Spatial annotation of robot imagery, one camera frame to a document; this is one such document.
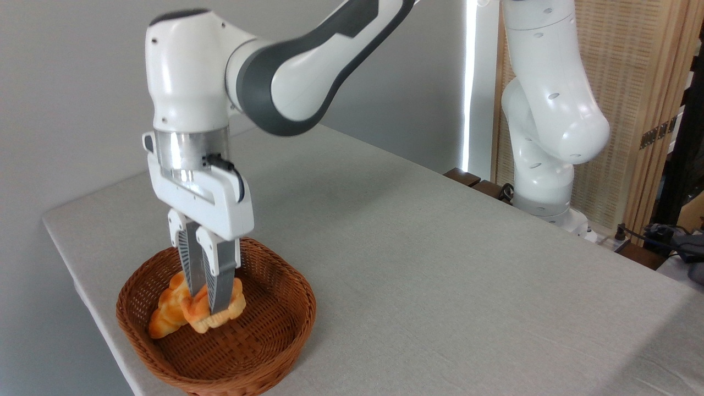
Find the metal screen hinge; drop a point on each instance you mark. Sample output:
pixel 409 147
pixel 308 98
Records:
pixel 657 133

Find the round bread bun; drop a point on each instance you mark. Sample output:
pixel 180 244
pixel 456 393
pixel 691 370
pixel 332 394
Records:
pixel 196 317

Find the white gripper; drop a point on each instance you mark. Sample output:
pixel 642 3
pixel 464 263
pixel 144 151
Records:
pixel 220 206

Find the long braided bread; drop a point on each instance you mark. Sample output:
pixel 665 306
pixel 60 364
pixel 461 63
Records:
pixel 168 313

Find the dark wooden block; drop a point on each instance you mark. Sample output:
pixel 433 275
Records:
pixel 462 177
pixel 488 190

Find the brown cardboard box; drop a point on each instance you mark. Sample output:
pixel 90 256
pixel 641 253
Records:
pixel 693 212

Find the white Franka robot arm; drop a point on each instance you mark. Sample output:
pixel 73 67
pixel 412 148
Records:
pixel 187 82

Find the grey tablecloth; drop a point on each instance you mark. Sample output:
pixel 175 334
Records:
pixel 440 302

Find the brown wicker basket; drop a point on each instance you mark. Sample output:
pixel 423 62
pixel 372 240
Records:
pixel 264 341

